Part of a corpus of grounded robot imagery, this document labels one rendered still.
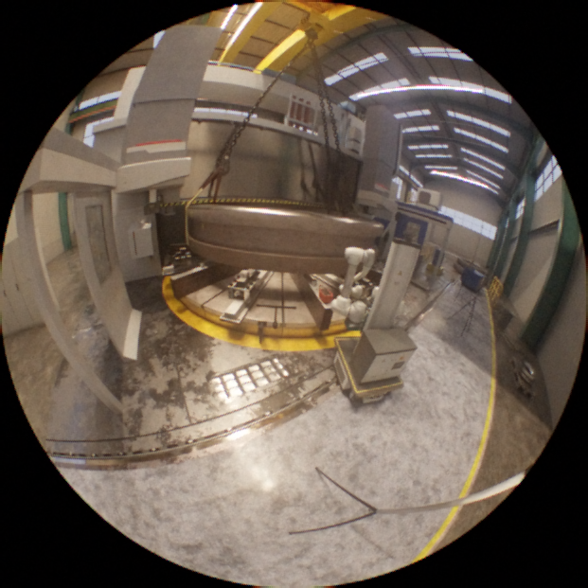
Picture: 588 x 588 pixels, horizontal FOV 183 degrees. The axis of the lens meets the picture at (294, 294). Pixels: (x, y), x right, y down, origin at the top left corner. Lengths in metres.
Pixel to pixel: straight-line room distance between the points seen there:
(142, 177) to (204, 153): 2.36
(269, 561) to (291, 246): 3.75
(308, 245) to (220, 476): 3.10
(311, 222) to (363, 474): 3.10
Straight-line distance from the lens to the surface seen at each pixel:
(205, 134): 5.33
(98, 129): 5.86
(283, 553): 2.06
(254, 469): 1.95
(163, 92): 4.17
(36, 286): 1.81
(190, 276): 3.34
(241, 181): 5.31
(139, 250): 4.93
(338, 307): 2.03
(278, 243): 2.82
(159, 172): 3.18
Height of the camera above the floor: 1.94
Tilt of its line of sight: 29 degrees down
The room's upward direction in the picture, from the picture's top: 7 degrees clockwise
